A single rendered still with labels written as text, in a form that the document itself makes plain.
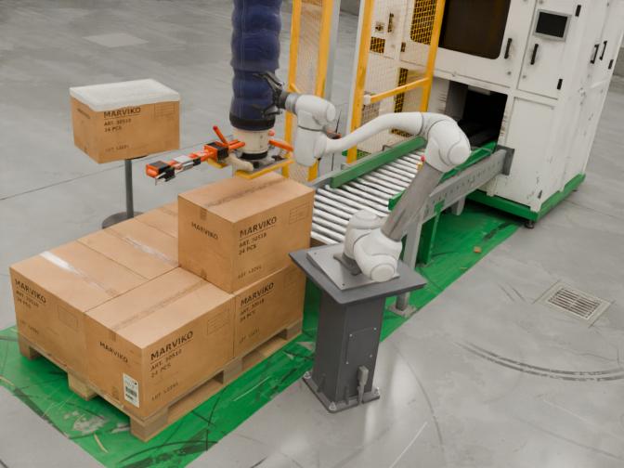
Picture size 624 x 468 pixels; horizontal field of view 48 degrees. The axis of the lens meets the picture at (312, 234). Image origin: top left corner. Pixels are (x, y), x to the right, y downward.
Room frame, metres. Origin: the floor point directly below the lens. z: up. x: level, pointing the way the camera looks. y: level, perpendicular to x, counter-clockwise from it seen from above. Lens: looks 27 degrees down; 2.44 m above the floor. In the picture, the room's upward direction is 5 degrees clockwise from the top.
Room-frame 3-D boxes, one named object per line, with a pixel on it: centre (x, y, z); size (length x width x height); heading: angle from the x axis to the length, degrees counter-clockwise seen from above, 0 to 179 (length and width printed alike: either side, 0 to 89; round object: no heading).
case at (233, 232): (3.29, 0.35, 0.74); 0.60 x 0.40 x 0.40; 142
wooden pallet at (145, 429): (3.21, 0.76, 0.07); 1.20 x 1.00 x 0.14; 145
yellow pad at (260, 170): (3.24, 0.26, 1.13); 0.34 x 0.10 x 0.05; 145
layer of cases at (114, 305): (3.21, 0.76, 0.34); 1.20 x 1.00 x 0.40; 145
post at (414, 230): (3.79, -0.61, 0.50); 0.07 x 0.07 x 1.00; 55
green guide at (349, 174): (5.00, -0.52, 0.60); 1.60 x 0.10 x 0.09; 145
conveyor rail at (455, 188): (4.38, -0.81, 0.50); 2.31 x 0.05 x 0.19; 145
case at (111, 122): (4.56, 1.34, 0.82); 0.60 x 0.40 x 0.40; 132
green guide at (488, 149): (4.70, -0.96, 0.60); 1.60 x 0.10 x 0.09; 145
